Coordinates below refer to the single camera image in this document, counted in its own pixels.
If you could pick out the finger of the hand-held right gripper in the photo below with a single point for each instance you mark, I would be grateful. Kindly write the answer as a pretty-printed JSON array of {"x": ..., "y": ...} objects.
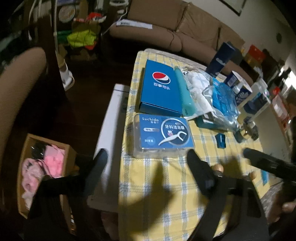
[{"x": 266, "y": 162}]

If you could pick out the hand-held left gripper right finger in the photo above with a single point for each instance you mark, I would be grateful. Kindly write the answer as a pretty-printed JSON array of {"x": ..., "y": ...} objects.
[{"x": 207, "y": 183}]

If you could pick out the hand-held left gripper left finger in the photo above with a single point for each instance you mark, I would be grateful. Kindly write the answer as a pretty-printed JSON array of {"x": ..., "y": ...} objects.
[{"x": 98, "y": 166}]

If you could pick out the white cardboard box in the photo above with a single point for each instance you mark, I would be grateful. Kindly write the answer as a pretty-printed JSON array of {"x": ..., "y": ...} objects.
[{"x": 108, "y": 139}]

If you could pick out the teal packet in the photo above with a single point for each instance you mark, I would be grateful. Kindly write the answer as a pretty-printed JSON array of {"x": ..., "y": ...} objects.
[{"x": 203, "y": 122}]

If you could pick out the clear floss pick box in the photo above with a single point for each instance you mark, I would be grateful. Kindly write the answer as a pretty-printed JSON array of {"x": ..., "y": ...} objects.
[{"x": 161, "y": 134}]

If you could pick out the clear blue plastic packet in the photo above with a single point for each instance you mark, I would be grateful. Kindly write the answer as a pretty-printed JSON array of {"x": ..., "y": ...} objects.
[{"x": 223, "y": 102}]

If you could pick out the teal toothbrush case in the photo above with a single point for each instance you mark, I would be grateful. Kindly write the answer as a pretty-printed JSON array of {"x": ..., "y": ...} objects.
[{"x": 185, "y": 92}]

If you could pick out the blue box round logo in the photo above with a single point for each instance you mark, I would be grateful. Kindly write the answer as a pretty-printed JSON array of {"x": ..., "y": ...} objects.
[{"x": 159, "y": 92}]

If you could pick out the person's right hand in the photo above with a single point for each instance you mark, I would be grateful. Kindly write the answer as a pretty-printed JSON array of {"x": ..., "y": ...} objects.
[{"x": 289, "y": 205}]

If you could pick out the blue card packet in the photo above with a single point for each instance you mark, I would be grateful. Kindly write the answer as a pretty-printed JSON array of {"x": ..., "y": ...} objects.
[{"x": 265, "y": 178}]

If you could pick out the brown cardboard box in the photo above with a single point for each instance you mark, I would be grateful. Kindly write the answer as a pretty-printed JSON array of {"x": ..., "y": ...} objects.
[{"x": 68, "y": 160}]

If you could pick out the small blue box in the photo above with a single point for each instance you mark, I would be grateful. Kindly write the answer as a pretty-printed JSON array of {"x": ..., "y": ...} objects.
[{"x": 220, "y": 140}]

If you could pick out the yellow checked tablecloth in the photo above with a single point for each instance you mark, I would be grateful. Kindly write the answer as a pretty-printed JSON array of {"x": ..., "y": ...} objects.
[{"x": 161, "y": 185}]

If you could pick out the pink cloth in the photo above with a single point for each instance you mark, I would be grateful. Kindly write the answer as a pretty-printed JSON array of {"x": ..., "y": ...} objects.
[{"x": 53, "y": 160}]

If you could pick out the white carton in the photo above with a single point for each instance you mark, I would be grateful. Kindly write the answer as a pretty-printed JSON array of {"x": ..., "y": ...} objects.
[{"x": 256, "y": 99}]

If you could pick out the blue cup white rim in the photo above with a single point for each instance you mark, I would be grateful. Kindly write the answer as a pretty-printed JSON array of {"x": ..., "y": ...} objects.
[{"x": 234, "y": 78}]

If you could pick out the white plastic bag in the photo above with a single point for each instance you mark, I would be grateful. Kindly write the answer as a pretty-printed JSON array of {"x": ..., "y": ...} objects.
[{"x": 196, "y": 90}]

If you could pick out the white shoe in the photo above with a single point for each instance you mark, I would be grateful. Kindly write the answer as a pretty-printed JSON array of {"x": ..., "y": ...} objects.
[{"x": 67, "y": 77}]

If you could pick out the brown chair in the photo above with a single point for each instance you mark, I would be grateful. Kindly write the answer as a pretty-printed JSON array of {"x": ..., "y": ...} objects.
[{"x": 20, "y": 92}]

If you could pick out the red cardboard box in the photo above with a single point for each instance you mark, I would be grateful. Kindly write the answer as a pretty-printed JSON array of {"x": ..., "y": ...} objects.
[{"x": 255, "y": 53}]

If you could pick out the dark blue tall container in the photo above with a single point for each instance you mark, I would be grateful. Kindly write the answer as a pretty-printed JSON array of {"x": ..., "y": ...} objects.
[{"x": 222, "y": 60}]

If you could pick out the bright green bag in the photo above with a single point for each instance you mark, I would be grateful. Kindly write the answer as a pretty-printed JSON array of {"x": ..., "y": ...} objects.
[{"x": 81, "y": 39}]

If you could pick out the white metal rack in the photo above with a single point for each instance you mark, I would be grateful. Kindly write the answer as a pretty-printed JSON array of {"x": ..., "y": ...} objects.
[{"x": 55, "y": 27}]

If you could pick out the white paper sheet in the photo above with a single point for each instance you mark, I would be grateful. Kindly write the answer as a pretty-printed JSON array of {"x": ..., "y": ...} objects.
[{"x": 134, "y": 23}]

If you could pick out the brown sofa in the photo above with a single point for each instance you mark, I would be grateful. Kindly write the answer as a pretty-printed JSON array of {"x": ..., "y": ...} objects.
[{"x": 196, "y": 30}]

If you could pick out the round pale tin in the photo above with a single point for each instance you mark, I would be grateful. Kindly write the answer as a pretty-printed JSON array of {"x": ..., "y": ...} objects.
[{"x": 67, "y": 12}]

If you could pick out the dark framed picture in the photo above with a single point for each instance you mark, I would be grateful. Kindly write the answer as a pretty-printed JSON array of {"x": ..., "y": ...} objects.
[{"x": 233, "y": 5}]

